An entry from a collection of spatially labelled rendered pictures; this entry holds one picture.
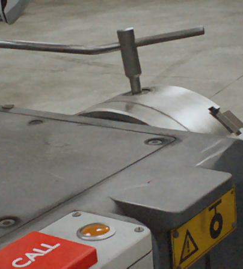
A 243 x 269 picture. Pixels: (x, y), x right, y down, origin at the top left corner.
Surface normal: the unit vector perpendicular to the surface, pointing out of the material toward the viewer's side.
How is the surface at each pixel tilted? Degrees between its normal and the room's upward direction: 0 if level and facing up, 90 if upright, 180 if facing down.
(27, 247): 0
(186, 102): 22
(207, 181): 0
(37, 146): 0
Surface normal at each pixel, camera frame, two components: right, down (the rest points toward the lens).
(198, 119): 0.36, -0.73
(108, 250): -0.08, -0.95
